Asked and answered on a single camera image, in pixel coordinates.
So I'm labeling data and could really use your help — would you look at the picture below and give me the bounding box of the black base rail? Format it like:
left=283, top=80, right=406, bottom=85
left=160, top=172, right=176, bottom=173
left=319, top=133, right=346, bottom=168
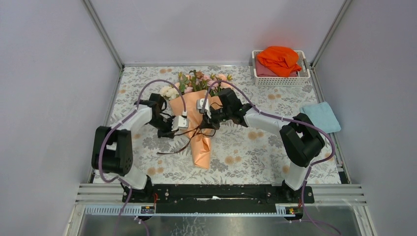
left=121, top=178, right=315, bottom=214

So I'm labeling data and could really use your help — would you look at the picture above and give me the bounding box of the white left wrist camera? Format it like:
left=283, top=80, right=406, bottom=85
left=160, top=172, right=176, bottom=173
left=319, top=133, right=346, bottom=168
left=172, top=111, right=189, bottom=131

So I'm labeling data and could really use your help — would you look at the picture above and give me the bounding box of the dark brown ribbon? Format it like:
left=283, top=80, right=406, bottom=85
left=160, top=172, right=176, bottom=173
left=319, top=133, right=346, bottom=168
left=157, top=120, right=216, bottom=155

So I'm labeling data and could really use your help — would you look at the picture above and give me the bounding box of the white perforated plastic basket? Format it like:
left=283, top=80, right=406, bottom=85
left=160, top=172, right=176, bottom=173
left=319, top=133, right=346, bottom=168
left=251, top=50, right=311, bottom=87

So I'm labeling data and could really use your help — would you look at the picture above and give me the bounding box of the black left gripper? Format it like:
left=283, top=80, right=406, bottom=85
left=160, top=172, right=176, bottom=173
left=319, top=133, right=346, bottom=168
left=148, top=115, right=179, bottom=139

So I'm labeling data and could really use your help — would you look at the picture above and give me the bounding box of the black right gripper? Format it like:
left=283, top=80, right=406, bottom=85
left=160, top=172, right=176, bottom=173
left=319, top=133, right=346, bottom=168
left=199, top=106, right=232, bottom=131

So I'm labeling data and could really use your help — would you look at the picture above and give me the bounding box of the pink fake flower stem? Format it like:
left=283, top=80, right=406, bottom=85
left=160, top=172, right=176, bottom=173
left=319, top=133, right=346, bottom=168
left=213, top=74, right=233, bottom=89

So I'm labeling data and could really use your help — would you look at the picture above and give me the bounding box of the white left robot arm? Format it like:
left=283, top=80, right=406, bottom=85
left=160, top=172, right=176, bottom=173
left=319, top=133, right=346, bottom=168
left=91, top=93, right=187, bottom=202

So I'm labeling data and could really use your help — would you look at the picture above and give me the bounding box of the light blue towel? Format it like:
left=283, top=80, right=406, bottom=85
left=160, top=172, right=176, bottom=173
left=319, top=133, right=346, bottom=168
left=300, top=102, right=341, bottom=134

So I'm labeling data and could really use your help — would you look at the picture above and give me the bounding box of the brown kraft wrapping paper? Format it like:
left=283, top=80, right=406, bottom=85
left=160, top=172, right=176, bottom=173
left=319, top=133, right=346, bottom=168
left=183, top=90, right=213, bottom=169

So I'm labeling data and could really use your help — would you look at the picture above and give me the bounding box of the pink folded cloth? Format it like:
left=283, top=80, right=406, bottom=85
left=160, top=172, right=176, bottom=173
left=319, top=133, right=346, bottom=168
left=255, top=59, right=278, bottom=77

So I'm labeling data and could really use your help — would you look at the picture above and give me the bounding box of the pink fake flower bunch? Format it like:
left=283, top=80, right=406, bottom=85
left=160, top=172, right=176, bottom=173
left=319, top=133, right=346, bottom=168
left=176, top=70, right=217, bottom=94

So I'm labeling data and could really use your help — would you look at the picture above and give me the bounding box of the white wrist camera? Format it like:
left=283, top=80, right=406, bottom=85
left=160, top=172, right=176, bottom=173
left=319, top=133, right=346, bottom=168
left=172, top=111, right=189, bottom=131
left=196, top=98, right=210, bottom=114

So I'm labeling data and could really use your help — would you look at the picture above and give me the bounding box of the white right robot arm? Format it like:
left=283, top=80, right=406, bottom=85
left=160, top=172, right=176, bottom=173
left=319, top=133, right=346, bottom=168
left=196, top=88, right=325, bottom=203

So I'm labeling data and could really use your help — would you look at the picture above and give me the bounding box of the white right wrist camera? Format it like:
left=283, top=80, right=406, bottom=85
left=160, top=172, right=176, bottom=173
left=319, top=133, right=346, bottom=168
left=196, top=98, right=210, bottom=114

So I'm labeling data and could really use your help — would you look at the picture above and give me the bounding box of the orange folded cloth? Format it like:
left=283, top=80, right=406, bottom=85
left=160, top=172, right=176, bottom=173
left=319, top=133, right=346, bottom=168
left=256, top=46, right=302, bottom=77

